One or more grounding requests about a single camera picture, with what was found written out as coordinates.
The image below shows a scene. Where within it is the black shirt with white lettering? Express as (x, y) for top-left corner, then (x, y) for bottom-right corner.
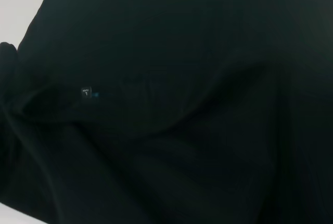
(0, 0), (333, 224)

